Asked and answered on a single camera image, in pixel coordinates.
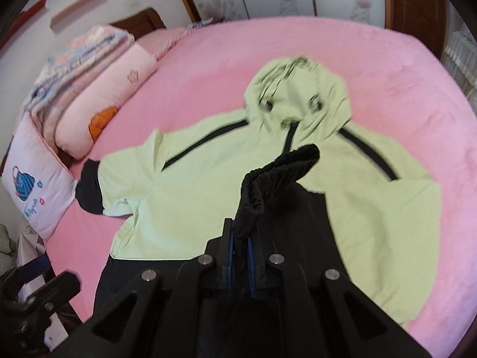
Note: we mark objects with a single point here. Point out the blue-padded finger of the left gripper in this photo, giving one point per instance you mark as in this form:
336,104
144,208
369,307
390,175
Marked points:
28,272

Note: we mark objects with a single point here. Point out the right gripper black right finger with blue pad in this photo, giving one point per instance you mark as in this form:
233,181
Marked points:
330,317

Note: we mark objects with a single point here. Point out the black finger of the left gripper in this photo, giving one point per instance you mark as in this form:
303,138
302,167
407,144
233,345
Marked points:
57,291

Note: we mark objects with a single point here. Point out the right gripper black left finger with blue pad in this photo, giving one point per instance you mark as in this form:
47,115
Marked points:
153,316

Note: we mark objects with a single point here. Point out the green and black hooded jacket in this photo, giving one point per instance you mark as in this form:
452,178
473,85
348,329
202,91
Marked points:
291,167

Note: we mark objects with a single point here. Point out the white cartoon pillow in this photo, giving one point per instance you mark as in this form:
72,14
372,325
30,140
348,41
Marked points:
40,185

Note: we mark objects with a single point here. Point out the pink flower pillow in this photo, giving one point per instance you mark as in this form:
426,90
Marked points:
86,117

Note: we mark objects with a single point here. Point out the folded floral quilt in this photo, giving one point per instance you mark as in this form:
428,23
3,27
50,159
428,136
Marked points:
66,74

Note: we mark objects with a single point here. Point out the pink bed blanket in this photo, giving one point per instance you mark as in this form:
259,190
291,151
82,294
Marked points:
397,88

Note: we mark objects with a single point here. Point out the pink flat pillow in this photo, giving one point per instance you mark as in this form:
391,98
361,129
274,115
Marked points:
159,42

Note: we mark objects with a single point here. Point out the dark wooden headboard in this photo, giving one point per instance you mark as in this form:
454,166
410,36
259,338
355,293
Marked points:
144,22

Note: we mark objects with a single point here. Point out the lace-covered furniture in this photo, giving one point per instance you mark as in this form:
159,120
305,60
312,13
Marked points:
459,58

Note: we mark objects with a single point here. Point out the brown wooden door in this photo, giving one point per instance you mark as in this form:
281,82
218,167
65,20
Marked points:
423,19

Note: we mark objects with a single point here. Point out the pink wall shelf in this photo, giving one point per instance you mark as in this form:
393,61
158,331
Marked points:
66,12

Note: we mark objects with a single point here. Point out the red wall shelf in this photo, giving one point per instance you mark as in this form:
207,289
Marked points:
22,19

